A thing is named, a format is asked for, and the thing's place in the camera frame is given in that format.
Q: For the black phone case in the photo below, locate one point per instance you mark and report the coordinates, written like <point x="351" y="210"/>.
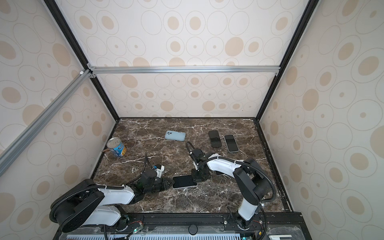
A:
<point x="215" y="138"/>

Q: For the black phone purple edge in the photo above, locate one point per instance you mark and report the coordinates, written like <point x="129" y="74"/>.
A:
<point x="231" y="143"/>

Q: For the right black frame post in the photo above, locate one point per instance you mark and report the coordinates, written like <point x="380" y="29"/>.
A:
<point x="304" y="20"/>

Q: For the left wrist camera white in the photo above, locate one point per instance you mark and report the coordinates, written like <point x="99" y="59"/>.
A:
<point x="159" y="169"/>

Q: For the horizontal aluminium rail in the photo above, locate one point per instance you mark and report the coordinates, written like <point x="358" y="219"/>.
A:
<point x="185" y="70"/>

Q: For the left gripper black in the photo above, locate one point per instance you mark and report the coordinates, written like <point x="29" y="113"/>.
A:
<point x="164" y="184"/>

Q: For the black phone front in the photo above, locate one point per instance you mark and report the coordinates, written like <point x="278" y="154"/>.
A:
<point x="215" y="138"/>

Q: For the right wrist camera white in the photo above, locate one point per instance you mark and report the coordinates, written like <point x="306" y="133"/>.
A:
<point x="196" y="155"/>

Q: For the black frame post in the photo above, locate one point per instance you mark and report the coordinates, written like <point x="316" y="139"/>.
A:
<point x="304" y="20"/>
<point x="53" y="8"/>

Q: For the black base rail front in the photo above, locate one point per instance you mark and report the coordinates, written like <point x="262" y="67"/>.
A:
<point x="202" y="226"/>

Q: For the blue tin can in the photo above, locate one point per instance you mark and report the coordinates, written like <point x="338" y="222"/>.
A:
<point x="116" y="146"/>

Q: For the left diagonal aluminium rail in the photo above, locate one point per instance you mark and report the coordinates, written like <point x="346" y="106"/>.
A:
<point x="14" y="150"/>

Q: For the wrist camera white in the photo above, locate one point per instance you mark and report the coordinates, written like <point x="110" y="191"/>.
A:
<point x="159" y="169"/>
<point x="196" y="155"/>

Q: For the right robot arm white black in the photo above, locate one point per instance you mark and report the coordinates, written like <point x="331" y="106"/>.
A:
<point x="255" y="186"/>

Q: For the left black frame post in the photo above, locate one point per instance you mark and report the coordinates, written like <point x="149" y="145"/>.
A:
<point x="53" y="8"/>

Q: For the light blue case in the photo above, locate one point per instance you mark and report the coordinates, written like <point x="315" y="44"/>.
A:
<point x="184" y="181"/>
<point x="231" y="143"/>
<point x="176" y="136"/>

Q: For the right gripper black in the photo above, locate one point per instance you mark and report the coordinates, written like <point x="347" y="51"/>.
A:
<point x="193" y="176"/>

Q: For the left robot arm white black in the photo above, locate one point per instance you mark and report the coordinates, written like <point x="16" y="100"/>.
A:
<point x="89" y="204"/>

